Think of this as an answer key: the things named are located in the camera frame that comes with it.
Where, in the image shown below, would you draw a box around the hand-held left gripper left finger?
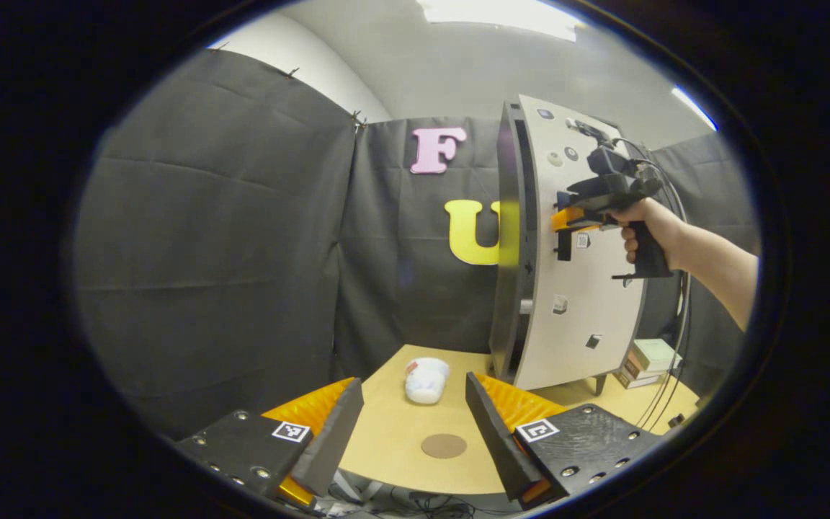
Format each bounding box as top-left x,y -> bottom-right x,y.
174,377 -> 365,513

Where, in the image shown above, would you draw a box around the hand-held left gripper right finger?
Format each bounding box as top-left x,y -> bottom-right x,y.
465,372 -> 666,511

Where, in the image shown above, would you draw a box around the brown round coaster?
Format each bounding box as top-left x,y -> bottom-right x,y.
421,433 -> 468,460

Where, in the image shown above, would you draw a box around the dark grey cabinet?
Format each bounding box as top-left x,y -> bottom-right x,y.
488,94 -> 682,397

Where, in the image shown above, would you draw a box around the white fluffy cloth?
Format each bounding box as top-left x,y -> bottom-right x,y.
404,357 -> 450,404

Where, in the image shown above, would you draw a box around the ceiling light panel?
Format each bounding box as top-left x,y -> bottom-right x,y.
671,85 -> 718,133
419,0 -> 583,42

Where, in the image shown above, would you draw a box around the brown book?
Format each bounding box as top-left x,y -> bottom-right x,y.
622,358 -> 666,381

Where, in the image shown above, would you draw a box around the pale green book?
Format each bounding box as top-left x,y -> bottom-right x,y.
631,337 -> 684,373

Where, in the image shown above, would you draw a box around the black backdrop cloth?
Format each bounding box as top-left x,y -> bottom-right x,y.
73,47 -> 760,440

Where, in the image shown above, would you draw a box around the black cables under table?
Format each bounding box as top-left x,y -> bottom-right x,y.
329,472 -> 484,519

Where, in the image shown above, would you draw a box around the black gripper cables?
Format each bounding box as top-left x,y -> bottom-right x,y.
613,136 -> 694,433

